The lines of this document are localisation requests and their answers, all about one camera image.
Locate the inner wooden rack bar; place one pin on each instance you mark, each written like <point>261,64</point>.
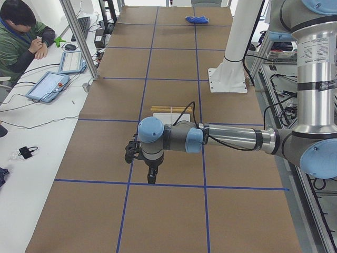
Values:
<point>174,111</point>

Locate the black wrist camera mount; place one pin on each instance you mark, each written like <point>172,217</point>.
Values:
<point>132,150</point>

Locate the black power adapter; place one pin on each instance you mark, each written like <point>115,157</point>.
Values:
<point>99,39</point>

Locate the green clamp tool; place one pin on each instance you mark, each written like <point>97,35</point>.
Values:
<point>58,41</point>

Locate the white rack bracket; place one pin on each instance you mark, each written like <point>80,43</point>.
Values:
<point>171,115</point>

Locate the person in green jacket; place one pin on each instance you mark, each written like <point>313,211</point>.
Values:
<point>23,39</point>

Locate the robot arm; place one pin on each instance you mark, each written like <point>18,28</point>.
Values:
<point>311,143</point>

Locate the blue towel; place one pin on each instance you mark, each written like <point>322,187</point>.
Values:
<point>197,19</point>

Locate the aluminium frame post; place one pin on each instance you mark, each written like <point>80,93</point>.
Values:
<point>75,27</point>

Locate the wooden rack bar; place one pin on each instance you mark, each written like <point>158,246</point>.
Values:
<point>167,107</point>
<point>174,111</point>

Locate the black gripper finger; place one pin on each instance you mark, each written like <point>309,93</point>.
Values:
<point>151,176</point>

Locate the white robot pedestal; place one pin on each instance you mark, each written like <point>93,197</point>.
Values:
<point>229,76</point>

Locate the far blue teach pendant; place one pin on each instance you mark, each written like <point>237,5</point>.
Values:
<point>72,62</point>

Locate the outer wooden rack bar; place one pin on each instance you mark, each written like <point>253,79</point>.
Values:
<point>167,107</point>

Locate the near blue teach pendant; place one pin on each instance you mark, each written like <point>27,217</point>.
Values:
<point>48,87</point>

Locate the black keyboard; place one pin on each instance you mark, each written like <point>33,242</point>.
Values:
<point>84,23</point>

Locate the blue teach pendant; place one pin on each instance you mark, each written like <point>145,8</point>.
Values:
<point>72,62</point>
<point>48,87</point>

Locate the black computer mouse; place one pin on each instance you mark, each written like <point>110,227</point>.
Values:
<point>70,47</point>

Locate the white rack base tray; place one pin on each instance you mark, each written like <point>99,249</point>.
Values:
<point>165,117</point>

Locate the small black device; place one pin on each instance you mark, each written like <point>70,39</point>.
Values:
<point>25,152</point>

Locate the white rack of electronics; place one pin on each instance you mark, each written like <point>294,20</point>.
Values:
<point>276,56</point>

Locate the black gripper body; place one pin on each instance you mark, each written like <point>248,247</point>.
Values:
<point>152,164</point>

